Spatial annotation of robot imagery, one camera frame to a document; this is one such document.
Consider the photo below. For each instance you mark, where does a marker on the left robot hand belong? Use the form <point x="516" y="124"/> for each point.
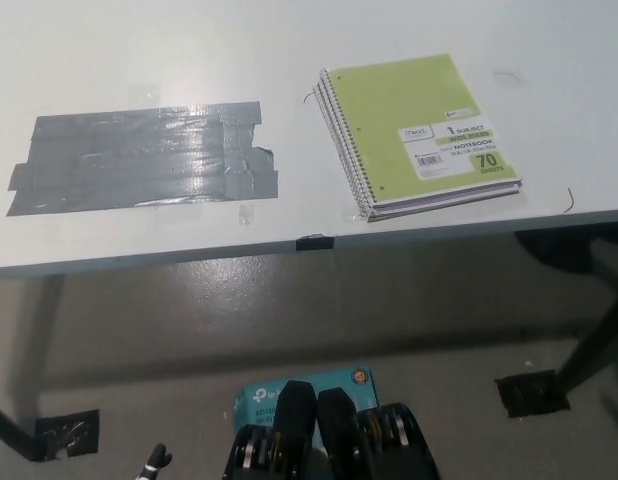
<point x="154" y="465"/>

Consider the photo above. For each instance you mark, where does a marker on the green Mead spiral notebook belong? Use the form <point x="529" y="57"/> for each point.
<point x="404" y="100"/>

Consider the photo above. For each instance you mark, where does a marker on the teal TP-Link box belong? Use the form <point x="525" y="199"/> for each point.
<point x="261" y="397"/>

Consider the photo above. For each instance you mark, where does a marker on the small black tape piece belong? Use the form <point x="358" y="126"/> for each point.
<point x="315" y="242"/>

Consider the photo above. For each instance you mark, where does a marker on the purple spiral notebook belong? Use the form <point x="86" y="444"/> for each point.
<point x="429" y="205"/>

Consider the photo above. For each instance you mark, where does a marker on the thin black thread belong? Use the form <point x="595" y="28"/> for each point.
<point x="509" y="75"/>
<point x="572" y="201"/>
<point x="306" y="96"/>

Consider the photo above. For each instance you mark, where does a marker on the grey duct tape patch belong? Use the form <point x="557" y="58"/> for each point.
<point x="139" y="160"/>

